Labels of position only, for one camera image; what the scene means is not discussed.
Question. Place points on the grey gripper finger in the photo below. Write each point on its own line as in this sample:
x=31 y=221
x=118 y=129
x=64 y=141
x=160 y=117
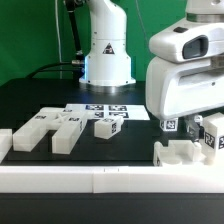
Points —
x=194 y=127

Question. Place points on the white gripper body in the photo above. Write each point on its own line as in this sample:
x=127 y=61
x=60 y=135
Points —
x=176 y=90

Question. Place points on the white chair seat part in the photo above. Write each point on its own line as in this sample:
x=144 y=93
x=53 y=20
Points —
x=177 y=153

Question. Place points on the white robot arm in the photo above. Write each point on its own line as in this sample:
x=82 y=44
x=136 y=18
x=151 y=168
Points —
x=199 y=35

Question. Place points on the white chair back part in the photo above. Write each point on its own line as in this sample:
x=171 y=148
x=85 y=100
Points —
x=68 y=125

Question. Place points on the white paper tag sheet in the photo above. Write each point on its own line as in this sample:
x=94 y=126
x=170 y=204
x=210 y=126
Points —
x=99 y=111

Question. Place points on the white front fence wall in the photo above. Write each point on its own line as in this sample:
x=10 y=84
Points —
x=68 y=179

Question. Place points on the white fence wall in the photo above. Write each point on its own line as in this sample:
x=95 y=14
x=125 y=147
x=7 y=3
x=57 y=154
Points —
x=68 y=179
x=5 y=142

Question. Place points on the white left fence wall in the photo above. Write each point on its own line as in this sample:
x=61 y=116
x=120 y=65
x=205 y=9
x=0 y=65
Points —
x=5 y=142

